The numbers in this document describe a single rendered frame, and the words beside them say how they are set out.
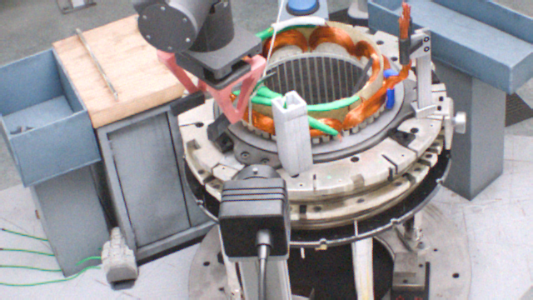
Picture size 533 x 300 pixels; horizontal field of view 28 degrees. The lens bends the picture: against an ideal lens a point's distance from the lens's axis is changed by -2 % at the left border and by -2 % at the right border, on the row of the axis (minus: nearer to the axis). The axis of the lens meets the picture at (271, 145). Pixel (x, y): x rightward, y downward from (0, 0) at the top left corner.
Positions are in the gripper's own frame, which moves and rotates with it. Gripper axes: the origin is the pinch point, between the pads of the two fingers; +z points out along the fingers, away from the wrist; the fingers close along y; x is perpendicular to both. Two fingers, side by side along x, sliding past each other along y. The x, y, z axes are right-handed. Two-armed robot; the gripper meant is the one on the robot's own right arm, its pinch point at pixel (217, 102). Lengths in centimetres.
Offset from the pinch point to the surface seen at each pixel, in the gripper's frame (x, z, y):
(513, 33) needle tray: 46.9, 14.6, 5.8
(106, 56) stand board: 5.3, 12.2, -31.0
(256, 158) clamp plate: 1.3, 6.9, 3.8
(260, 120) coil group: 4.1, 4.1, 1.9
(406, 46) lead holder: 15.9, -4.9, 13.3
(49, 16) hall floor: 84, 128, -203
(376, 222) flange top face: 8.2, 14.5, 15.4
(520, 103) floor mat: 141, 121, -54
